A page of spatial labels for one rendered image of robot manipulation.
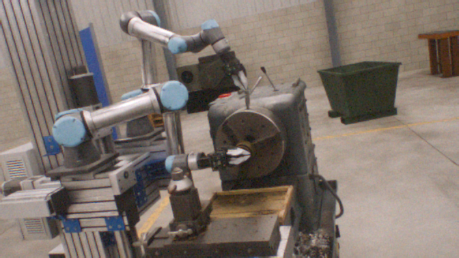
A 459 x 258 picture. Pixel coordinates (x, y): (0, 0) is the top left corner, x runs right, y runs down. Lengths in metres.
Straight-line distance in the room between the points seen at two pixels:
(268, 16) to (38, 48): 10.18
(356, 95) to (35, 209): 5.32
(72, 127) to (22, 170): 0.65
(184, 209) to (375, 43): 11.03
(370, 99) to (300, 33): 5.67
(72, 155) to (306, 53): 10.44
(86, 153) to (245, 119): 0.69
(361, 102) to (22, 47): 5.27
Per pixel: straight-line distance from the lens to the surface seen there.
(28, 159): 2.11
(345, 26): 11.88
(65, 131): 1.57
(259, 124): 1.71
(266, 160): 1.75
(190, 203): 1.22
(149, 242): 1.34
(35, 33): 1.98
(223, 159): 1.57
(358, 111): 6.48
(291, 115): 1.84
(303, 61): 11.80
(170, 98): 1.57
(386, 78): 6.48
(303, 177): 1.91
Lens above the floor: 1.50
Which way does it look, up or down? 11 degrees down
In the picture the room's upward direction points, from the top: 11 degrees counter-clockwise
